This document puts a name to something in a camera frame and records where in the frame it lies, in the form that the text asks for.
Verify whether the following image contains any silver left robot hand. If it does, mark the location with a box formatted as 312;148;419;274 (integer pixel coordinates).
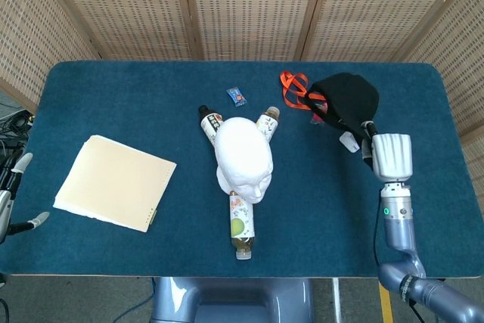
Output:
0;151;51;244

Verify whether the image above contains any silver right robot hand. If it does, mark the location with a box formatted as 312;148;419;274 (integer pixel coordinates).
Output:
359;120;413;183

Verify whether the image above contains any black cap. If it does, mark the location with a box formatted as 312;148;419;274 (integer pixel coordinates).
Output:
304;72;380;150

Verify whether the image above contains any white foam mannequin head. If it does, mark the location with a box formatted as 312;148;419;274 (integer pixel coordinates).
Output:
214;116;275;205

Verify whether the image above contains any white ID badge card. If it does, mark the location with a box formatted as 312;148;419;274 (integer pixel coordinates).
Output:
339;131;360;154

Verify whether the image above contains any small red packet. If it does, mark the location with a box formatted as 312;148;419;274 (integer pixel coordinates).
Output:
309;101;330;126

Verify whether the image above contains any tea bottle with cream label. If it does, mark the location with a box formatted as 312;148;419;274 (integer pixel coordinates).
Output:
255;106;281;143

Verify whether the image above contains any blue table mat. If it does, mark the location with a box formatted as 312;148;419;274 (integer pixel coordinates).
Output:
0;61;467;278

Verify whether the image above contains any white table leg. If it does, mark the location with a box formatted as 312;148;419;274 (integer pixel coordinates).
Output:
331;277;342;323

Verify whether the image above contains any tea bottle with green apple label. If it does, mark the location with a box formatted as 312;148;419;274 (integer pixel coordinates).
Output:
228;190;258;261

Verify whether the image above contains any blue candy packet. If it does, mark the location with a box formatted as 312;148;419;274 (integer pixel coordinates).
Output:
225;87;247;106

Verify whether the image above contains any dark bottle with white label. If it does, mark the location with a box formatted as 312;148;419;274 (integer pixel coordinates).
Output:
197;104;226;147

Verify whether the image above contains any woven folding screen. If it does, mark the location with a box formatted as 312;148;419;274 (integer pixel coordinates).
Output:
0;0;484;172

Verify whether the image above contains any blue-grey robot torso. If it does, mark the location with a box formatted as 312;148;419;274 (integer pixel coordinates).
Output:
150;276;315;323

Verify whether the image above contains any black floor cable bundle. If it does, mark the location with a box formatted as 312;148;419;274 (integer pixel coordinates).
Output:
0;109;36;161

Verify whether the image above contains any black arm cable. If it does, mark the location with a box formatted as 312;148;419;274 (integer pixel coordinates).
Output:
372;201;383;268

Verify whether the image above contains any orange lanyard strap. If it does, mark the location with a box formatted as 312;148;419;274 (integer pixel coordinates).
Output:
279;70;315;109

